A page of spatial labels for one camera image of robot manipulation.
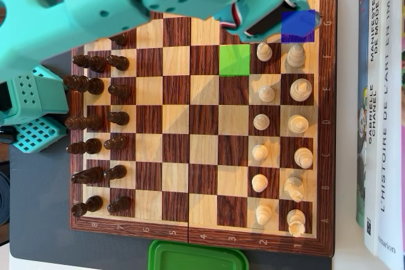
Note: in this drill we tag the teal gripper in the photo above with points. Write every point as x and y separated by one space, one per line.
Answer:
264 27

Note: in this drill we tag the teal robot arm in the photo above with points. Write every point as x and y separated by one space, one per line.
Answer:
31 29

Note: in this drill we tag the white wooden bishop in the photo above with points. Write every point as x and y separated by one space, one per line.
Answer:
303 157
296 56

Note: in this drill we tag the white wooden pawn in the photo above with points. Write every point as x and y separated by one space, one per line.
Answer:
266 94
260 152
264 213
264 52
259 183
261 122

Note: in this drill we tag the blue panda picture book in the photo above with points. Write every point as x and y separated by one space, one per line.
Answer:
363 29

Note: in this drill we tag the white wooden king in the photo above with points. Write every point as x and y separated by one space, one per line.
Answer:
300 90

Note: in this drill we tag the wooden folding chessboard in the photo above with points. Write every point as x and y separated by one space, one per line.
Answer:
205 118

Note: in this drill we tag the stack of white books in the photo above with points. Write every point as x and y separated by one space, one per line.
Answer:
392 156

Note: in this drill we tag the white wooden knight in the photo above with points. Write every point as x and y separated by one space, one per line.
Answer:
293 187

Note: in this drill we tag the white Gabrielle Chanel book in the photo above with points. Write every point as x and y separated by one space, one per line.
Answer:
372 172

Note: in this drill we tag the dark wooden pawn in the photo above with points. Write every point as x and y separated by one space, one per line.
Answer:
119 63
118 118
115 172
120 40
120 204
121 91
115 143

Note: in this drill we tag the white wooden rook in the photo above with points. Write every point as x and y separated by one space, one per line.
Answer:
296 221

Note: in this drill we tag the dark wooden bishop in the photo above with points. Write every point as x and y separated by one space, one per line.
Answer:
91 63
87 146

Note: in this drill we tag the dark wooden king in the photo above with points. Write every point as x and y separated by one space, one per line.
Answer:
85 85

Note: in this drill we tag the dark wooden queen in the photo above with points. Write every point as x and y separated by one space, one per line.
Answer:
85 122

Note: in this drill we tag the green plastic container lid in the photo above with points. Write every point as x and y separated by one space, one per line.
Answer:
196 257

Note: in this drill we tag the dark wooden knight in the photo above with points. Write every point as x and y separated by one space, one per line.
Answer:
90 175

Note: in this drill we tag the dark wooden rook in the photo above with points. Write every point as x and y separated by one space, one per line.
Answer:
90 205

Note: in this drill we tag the dark grey table mat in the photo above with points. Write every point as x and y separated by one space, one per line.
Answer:
38 187

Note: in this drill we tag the black table clamp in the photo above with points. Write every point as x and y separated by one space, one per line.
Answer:
7 135

